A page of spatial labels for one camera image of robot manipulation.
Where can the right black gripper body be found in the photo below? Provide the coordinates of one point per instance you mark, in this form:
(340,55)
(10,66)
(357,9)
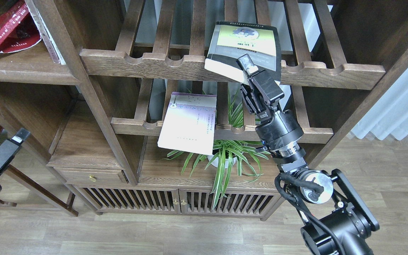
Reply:
(278,130)

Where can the white curtain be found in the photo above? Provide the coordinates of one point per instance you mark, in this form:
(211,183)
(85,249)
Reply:
(389,116)

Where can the red book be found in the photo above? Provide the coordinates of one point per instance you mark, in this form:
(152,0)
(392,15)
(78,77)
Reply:
(17,29)

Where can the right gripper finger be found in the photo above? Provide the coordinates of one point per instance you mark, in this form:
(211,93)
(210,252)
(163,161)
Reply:
(247,65)

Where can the white standing book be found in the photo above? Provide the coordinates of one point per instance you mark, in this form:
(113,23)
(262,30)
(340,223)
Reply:
(45,34)

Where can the dark wooden bookshelf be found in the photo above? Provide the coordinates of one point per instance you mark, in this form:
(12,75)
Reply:
(100,113)

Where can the white and purple book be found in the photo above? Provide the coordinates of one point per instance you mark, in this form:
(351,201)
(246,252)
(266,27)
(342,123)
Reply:
(189,123)

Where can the green and black book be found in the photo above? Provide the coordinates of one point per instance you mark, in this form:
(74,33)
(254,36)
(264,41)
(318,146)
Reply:
(231,40)

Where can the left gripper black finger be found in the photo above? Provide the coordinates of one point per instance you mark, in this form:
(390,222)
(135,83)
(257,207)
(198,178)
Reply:
(9,148)

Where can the brass drawer knob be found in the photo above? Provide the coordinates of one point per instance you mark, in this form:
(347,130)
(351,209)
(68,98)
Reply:
(92,178)

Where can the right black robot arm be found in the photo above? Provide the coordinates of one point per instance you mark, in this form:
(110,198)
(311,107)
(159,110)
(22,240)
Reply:
(336,220)

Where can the green spider plant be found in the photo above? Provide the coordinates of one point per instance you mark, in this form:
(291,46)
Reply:
(226,154)

